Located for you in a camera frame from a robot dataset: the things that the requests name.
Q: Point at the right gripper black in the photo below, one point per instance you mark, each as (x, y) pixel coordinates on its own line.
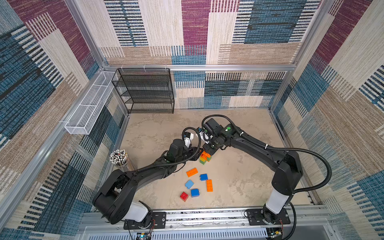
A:
(210, 147)

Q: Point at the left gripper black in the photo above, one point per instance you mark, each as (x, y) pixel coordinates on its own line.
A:
(196, 157)

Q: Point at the orange lego brick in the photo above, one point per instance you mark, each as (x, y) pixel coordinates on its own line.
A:
(192, 172)
(205, 155)
(209, 185)

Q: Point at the light blue lego brick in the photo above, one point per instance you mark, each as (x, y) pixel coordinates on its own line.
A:
(189, 184)

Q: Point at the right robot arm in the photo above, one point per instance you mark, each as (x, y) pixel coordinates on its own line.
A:
(286, 164)

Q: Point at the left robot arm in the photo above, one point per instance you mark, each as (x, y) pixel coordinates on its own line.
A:
(115, 198)

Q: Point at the red lego brick left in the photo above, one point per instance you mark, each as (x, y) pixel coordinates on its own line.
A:
(184, 196)

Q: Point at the cup of pens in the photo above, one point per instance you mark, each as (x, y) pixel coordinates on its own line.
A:
(119, 158)

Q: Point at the circuit board with leds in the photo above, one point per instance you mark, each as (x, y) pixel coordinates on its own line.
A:
(274, 234)

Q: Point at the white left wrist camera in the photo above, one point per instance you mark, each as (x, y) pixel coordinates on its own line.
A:
(188, 137)

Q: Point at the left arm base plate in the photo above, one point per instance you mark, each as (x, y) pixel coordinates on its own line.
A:
(153, 220)

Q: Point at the black wire mesh shelf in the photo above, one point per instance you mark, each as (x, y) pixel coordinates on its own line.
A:
(145, 91)

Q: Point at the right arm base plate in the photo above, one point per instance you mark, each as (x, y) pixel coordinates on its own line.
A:
(262, 217)

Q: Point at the white cable duct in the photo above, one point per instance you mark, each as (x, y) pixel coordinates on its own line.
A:
(210, 234)

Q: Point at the white wire mesh basket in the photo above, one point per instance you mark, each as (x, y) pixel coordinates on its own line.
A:
(89, 109)

